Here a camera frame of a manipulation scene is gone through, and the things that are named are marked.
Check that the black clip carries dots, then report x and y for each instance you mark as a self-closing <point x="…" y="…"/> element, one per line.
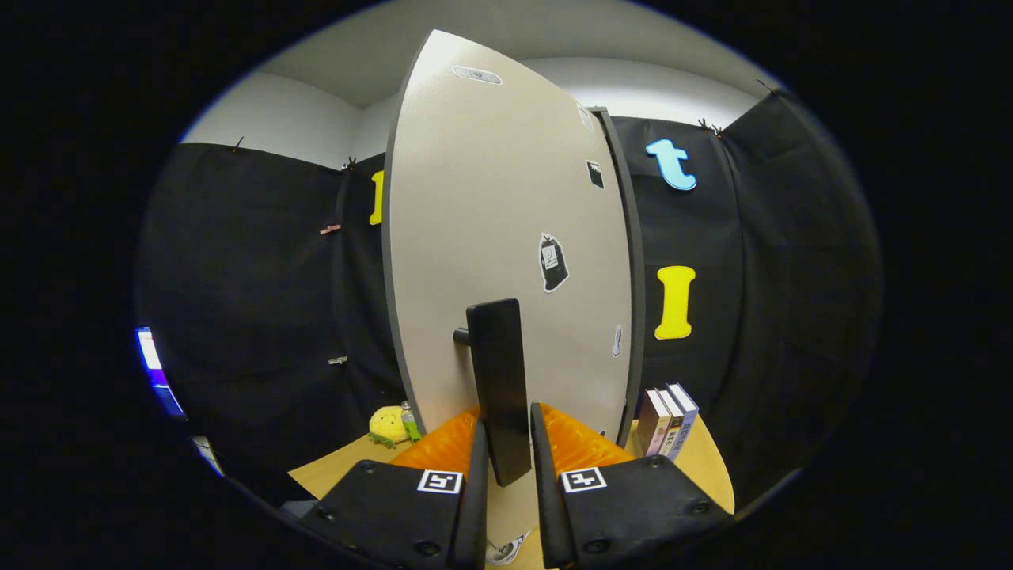
<point x="766" y="85"/>
<point x="707" y="127"/>
<point x="348" y="164"/>
<point x="236" y="145"/>

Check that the blue cover book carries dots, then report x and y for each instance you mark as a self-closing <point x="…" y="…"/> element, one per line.
<point x="687" y="419"/>

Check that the white canvas shoe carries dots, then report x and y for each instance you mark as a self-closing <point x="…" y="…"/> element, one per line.
<point x="506" y="549"/>

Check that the purple cover book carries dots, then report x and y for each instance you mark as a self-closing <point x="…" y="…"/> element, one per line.
<point x="650" y="423"/>

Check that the lit screen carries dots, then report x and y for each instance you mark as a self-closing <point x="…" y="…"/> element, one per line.
<point x="152" y="360"/>

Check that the green drink bottle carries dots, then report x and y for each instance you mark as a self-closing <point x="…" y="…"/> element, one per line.
<point x="410" y="423"/>

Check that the white cover book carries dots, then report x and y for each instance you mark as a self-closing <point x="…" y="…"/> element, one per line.
<point x="673" y="427"/>

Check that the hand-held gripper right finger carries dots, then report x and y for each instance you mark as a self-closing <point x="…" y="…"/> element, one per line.
<point x="633" y="507"/>

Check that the black backdrop cloth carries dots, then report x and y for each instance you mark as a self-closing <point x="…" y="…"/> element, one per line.
<point x="261" y="277"/>

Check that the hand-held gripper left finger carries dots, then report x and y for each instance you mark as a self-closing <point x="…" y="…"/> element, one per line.
<point x="396" y="507"/>

